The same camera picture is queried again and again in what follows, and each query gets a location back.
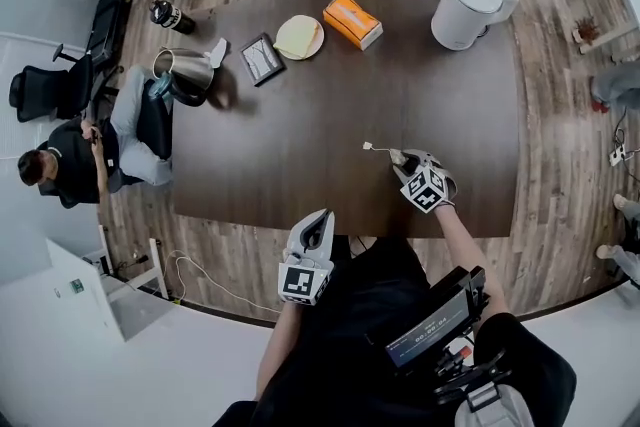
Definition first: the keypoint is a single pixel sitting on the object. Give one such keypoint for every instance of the black picture frame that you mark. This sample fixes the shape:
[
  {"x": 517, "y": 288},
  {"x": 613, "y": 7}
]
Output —
[{"x": 262, "y": 60}]

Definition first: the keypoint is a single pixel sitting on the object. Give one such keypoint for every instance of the person's black clothing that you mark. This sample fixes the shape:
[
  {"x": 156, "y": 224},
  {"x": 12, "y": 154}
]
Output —
[{"x": 360, "y": 315}]

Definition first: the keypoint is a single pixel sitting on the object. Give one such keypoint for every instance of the white side desk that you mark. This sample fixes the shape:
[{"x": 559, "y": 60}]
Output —
[{"x": 60, "y": 285}]

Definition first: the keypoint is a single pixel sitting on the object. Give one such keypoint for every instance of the black chest-mounted monitor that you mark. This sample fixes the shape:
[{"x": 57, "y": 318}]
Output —
[{"x": 425, "y": 330}]

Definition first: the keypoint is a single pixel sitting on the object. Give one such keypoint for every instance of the crumpled white tissue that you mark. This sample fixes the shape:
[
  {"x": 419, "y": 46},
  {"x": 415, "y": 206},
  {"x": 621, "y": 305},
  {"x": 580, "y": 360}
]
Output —
[{"x": 217, "y": 52}]

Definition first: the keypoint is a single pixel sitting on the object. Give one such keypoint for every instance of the black office chair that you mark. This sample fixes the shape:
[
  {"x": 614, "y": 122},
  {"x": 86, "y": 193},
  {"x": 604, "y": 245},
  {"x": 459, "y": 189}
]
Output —
[{"x": 45, "y": 85}]

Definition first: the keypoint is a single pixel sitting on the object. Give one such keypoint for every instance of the black walking pad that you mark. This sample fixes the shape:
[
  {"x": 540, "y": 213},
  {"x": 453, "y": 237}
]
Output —
[{"x": 107, "y": 35}]

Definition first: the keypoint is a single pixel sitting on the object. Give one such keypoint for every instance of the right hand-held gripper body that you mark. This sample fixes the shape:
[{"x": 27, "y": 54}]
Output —
[{"x": 425, "y": 187}]

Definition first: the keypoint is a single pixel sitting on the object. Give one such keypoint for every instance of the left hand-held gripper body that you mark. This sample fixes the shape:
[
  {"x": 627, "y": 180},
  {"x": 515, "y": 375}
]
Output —
[{"x": 305, "y": 280}]

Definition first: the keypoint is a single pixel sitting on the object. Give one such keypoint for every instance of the person's left forearm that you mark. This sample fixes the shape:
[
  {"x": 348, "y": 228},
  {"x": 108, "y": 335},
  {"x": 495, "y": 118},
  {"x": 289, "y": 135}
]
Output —
[{"x": 277, "y": 350}]

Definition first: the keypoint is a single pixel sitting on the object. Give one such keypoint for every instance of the black camera mount rig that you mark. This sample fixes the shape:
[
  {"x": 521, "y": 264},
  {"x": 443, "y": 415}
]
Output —
[{"x": 475, "y": 375}]

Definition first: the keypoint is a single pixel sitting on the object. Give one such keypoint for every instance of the white power strip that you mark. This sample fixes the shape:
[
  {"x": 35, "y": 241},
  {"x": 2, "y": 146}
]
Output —
[{"x": 618, "y": 154}]

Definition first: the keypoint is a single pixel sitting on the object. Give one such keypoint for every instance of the black water bottle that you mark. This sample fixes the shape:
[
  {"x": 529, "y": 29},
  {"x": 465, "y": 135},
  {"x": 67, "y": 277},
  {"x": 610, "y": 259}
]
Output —
[{"x": 170, "y": 16}]

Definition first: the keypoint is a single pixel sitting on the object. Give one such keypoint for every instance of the orange tissue box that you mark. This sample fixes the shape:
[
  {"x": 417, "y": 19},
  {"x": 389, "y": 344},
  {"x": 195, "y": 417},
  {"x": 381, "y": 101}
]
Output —
[{"x": 352, "y": 20}]

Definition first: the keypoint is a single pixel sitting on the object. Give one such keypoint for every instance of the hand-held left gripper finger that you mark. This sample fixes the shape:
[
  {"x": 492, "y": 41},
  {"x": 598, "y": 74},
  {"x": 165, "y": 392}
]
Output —
[
  {"x": 327, "y": 240},
  {"x": 296, "y": 237}
]

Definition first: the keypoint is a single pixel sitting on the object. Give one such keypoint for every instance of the white electric kettle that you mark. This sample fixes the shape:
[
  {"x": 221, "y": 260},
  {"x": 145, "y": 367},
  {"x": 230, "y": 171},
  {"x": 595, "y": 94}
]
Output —
[{"x": 465, "y": 10}]

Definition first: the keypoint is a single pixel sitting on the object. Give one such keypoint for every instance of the white round plate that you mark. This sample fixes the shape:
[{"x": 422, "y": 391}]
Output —
[{"x": 319, "y": 42}]

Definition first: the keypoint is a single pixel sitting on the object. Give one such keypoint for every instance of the person's right forearm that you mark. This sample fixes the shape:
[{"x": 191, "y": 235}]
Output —
[{"x": 467, "y": 260}]

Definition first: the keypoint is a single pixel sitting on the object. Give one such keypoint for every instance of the small potted plant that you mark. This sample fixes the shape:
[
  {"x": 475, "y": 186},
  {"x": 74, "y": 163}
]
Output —
[{"x": 586, "y": 32}]

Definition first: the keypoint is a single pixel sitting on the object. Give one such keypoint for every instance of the pale bread slice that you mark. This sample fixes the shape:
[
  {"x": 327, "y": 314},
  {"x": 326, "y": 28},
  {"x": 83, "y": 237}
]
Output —
[{"x": 297, "y": 35}]

